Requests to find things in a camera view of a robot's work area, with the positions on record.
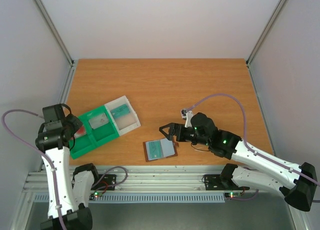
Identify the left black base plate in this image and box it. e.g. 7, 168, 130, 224
91, 174, 117, 191

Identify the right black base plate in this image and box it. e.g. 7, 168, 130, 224
201, 174, 231, 191

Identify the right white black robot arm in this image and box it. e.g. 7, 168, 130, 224
159, 112, 318, 212

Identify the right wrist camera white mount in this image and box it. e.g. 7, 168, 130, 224
180, 109, 194, 128

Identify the slotted grey cable duct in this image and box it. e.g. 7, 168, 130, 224
33, 193, 226, 204

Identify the aluminium front rail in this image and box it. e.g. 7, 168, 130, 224
22, 165, 278, 194

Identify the aluminium frame post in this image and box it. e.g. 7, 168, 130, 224
246, 0, 293, 66
29, 0, 76, 66

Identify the right aluminium frame post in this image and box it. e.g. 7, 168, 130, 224
246, 0, 293, 66

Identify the left small circuit board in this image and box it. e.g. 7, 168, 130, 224
89, 192, 103, 201

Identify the grey card in green tray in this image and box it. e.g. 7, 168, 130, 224
88, 113, 109, 129

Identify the small circuit board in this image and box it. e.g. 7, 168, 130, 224
89, 192, 103, 201
224, 192, 244, 199

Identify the left aluminium frame post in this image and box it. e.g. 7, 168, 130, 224
29, 0, 76, 66

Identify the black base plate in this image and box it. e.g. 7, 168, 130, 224
91, 174, 117, 191
201, 174, 231, 191

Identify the right small circuit board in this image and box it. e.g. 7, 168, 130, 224
224, 192, 244, 199

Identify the green plastic organizer tray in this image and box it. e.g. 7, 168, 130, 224
69, 105, 119, 159

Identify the brown leather card holder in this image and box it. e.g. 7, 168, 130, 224
143, 138, 178, 162

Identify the teal card in white tray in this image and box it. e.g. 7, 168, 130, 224
110, 104, 131, 119

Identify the white translucent tray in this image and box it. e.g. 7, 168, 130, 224
104, 95, 141, 136

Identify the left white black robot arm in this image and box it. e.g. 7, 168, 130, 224
35, 103, 101, 230

